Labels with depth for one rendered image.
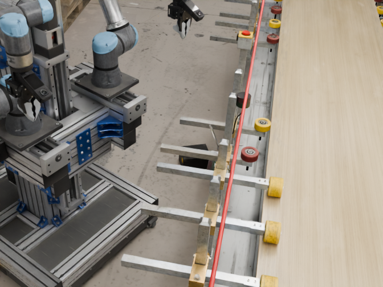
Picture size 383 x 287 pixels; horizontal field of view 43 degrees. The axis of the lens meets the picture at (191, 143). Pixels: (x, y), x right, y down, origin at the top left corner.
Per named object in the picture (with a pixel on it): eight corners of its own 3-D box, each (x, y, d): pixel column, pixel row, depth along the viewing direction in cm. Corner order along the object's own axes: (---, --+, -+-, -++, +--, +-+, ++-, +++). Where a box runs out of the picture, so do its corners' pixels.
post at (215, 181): (200, 266, 202) (210, 180, 173) (202, 259, 205) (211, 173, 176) (209, 267, 202) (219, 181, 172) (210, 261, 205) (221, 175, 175)
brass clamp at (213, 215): (199, 233, 180) (200, 224, 177) (204, 207, 190) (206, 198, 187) (215, 236, 179) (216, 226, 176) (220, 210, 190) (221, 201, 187)
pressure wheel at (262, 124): (259, 146, 243) (263, 127, 236) (248, 138, 248) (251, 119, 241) (271, 140, 248) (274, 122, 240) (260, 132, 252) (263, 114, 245)
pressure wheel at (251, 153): (237, 173, 226) (240, 154, 219) (239, 163, 232) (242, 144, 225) (255, 176, 225) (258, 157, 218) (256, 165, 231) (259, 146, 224)
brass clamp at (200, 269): (186, 289, 160) (187, 279, 157) (193, 257, 171) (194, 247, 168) (204, 292, 159) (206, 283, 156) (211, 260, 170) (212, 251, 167)
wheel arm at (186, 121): (179, 125, 250) (179, 118, 247) (180, 122, 252) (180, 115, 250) (264, 138, 245) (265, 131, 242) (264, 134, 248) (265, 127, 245)
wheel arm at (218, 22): (214, 26, 348) (215, 20, 345) (215, 24, 350) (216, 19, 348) (276, 34, 343) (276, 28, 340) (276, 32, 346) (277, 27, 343)
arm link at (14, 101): (41, 106, 201) (37, 77, 192) (12, 119, 193) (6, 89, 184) (25, 94, 207) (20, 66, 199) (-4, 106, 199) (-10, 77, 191)
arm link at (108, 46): (88, 64, 231) (85, 37, 222) (105, 53, 240) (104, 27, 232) (108, 71, 226) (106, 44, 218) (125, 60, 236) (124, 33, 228)
